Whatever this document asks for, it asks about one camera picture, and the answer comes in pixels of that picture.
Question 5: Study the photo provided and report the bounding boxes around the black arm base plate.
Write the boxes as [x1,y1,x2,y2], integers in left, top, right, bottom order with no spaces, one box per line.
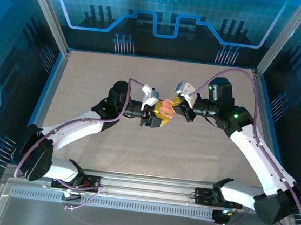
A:
[193,187,245,210]
[51,171,103,194]

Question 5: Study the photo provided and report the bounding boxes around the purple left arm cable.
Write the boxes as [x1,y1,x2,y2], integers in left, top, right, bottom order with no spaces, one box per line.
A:
[9,66,148,217]

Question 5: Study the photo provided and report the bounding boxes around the grey metal floor plate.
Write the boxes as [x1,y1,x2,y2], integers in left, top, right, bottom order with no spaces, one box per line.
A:
[0,176,301,225]

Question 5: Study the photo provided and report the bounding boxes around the pink earbud charging case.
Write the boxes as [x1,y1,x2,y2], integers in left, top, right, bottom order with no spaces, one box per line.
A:
[157,97,177,121]

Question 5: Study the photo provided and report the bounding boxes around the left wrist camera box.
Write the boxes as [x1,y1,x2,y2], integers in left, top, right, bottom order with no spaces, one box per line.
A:
[139,83,161,113]

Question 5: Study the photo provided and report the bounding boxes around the slotted grey cable duct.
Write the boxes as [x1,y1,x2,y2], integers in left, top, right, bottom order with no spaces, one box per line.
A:
[10,187,218,221]

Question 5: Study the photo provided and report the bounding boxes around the aluminium arm base rail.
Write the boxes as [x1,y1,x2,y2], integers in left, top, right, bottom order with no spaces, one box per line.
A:
[41,163,293,219]

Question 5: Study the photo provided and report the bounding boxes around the aluminium table side rail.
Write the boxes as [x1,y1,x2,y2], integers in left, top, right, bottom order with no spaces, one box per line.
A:
[239,69,295,194]
[16,45,72,162]

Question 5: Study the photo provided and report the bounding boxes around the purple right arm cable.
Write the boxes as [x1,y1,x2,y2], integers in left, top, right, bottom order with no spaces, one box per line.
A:
[178,64,301,225]

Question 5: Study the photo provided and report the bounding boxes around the aluminium frame post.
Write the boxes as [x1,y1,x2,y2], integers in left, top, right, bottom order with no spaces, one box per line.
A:
[14,0,77,57]
[255,0,301,81]

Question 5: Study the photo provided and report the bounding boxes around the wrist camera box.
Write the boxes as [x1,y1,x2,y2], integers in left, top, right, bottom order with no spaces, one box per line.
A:
[174,80,198,101]
[139,83,161,113]

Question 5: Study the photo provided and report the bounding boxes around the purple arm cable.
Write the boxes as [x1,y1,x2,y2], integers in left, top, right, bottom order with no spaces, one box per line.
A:
[9,66,148,217]
[178,64,301,225]

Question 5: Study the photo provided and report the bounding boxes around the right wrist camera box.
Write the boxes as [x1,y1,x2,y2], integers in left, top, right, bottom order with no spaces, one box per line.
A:
[174,80,198,101]

